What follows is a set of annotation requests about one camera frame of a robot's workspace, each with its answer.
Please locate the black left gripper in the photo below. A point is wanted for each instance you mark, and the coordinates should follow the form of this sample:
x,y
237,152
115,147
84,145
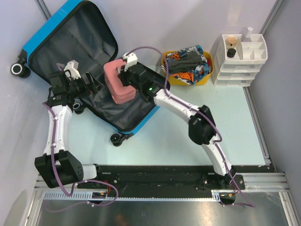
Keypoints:
x,y
96,87

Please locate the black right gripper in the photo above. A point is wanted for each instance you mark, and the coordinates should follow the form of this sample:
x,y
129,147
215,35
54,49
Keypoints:
x,y
123,75

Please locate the pink cloth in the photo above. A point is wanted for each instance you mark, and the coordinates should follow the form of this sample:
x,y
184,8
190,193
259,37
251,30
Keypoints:
x,y
120,94

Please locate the blue fish-print kids suitcase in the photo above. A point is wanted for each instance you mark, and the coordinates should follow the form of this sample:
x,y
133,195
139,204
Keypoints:
x,y
78,31

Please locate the grey dotted socks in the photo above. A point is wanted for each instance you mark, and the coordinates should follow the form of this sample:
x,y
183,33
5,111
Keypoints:
x,y
185,64

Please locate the black small bottle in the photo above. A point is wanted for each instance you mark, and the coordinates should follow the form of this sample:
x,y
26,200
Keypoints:
x,y
231,52

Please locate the white plastic drawer organizer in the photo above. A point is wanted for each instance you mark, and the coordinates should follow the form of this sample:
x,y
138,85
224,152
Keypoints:
x,y
242,69

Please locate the lilac cosmetic tube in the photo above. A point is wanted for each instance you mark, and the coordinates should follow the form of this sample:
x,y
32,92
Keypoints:
x,y
247,34

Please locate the yellow plastic basket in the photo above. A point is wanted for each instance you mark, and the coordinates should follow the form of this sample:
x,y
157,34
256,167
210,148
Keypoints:
x,y
188,78

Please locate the orange lidded jar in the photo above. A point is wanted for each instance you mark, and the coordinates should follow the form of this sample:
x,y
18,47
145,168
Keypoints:
x,y
231,42

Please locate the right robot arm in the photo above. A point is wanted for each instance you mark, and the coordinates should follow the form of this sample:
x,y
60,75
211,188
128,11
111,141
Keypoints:
x,y
202,129

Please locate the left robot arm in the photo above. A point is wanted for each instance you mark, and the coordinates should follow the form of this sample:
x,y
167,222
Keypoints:
x,y
57,166

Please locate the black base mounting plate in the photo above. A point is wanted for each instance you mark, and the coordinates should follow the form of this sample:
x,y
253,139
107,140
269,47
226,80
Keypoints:
x,y
165,181

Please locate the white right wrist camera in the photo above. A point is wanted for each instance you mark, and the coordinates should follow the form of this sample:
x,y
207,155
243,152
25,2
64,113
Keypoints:
x,y
130,59

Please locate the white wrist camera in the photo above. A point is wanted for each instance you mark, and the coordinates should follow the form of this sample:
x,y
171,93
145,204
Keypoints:
x,y
130,59
71,70

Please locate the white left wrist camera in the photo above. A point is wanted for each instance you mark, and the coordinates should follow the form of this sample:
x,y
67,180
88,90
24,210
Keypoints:
x,y
71,70

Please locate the grey slotted cable duct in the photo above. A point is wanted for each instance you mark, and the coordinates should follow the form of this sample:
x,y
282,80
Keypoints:
x,y
204,196

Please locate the aluminium frame rail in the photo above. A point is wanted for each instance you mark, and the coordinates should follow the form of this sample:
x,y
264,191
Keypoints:
x,y
266,182

